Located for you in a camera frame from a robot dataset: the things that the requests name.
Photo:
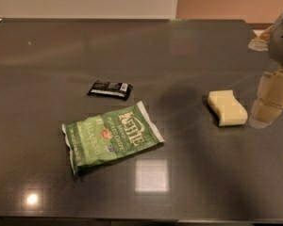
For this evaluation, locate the yellow sponge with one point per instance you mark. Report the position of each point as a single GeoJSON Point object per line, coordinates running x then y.
{"type": "Point", "coordinates": [228, 109]}

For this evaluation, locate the black snack bar wrapper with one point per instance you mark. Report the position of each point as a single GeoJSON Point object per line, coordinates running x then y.
{"type": "Point", "coordinates": [111, 89]}

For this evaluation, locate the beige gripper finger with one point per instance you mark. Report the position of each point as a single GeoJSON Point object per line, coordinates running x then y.
{"type": "Point", "coordinates": [260, 42]}
{"type": "Point", "coordinates": [269, 103]}

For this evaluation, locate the green jalapeno chip bag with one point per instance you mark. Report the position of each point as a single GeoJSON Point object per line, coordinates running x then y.
{"type": "Point", "coordinates": [110, 136]}

